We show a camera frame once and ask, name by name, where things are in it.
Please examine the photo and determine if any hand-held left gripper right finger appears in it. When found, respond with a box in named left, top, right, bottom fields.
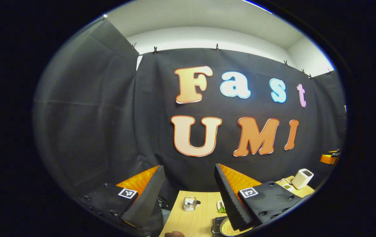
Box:
left=214, top=163, right=310, bottom=231

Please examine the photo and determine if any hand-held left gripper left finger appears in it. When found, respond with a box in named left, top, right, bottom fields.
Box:
left=79, top=165, right=166, bottom=228

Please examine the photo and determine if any black induction cooktop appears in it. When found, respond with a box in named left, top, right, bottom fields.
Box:
left=212, top=216, right=229, bottom=227

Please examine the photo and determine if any steel pot with black handle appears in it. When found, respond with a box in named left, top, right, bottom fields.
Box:
left=211, top=216, right=257, bottom=237

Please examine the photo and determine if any pile of yellow soybeans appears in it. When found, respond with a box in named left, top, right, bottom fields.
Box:
left=223, top=219, right=253, bottom=236

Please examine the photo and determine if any white appliance box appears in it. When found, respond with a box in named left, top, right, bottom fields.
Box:
left=292, top=169, right=314, bottom=190

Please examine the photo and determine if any black backdrop cloth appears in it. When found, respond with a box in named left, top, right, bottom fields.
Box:
left=33, top=18, right=347, bottom=236

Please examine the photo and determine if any row of cloth clips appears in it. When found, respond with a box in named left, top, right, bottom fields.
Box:
left=131, top=42, right=333, bottom=80

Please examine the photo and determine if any metal wire holder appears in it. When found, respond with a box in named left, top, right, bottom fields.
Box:
left=183, top=197, right=201, bottom=212

